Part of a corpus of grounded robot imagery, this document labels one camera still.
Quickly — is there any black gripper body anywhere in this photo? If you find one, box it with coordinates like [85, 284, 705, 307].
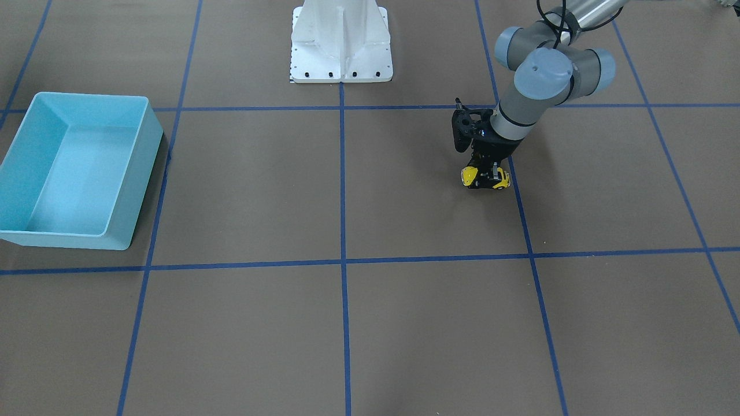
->
[471, 136, 520, 173]

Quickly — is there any yellow beetle toy car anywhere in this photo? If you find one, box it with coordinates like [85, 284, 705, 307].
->
[461, 166, 511, 190]

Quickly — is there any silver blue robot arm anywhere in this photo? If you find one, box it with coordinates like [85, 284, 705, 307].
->
[451, 1, 626, 190]

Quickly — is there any light blue plastic bin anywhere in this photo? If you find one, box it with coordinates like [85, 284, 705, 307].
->
[1, 92, 164, 251]

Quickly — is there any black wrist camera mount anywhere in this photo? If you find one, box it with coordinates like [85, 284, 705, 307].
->
[451, 97, 494, 153]

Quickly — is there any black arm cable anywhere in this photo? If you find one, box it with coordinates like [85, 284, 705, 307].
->
[536, 0, 625, 48]

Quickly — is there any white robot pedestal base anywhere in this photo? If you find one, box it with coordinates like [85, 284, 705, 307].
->
[289, 1, 394, 84]

